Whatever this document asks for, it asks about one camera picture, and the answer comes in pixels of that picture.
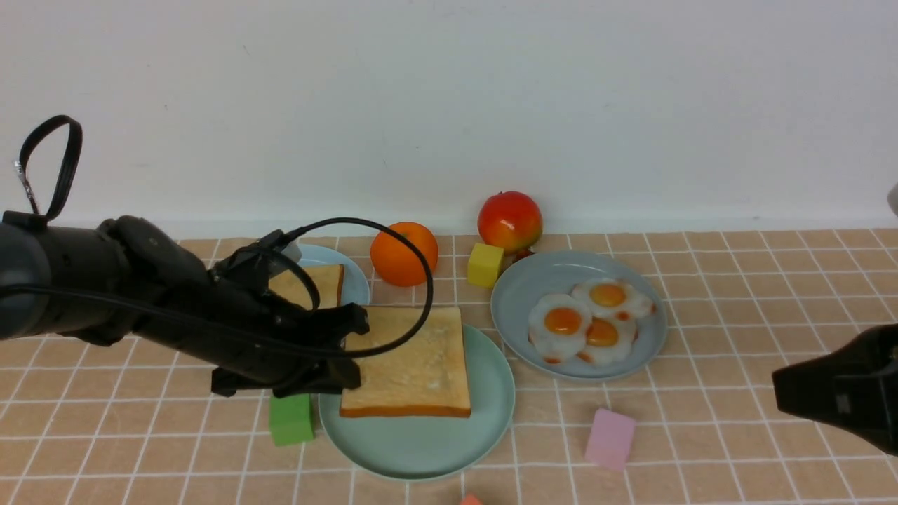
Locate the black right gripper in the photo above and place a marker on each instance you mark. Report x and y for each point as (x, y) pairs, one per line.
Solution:
(853, 388)

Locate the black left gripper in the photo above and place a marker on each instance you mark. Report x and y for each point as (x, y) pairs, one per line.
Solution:
(254, 338)

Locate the toast slice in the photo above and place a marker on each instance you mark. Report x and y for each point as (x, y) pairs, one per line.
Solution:
(328, 280)
(425, 376)

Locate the fried egg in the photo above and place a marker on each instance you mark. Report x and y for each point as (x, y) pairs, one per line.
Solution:
(613, 299)
(557, 327)
(608, 341)

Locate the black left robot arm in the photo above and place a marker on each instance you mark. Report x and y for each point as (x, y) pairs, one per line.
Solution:
(127, 277)

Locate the light blue left plate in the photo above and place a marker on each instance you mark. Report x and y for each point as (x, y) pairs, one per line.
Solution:
(355, 288)

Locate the green cube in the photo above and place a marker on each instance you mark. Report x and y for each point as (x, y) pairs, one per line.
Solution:
(290, 420)

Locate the orange fruit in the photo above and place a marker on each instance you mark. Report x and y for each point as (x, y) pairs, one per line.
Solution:
(395, 263)

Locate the green centre plate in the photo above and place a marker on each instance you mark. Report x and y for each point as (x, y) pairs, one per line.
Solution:
(431, 448)

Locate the yellow cube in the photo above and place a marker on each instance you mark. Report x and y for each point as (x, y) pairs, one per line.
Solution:
(484, 265)

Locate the grey-blue right plate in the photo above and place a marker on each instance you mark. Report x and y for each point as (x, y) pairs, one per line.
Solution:
(525, 282)

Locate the red-orange cube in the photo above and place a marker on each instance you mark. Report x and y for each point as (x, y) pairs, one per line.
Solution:
(471, 499)

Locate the red yellow apple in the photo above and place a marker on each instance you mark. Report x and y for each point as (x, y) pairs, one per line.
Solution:
(510, 220)

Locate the pink cube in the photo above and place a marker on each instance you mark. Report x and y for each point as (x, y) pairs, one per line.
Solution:
(610, 440)

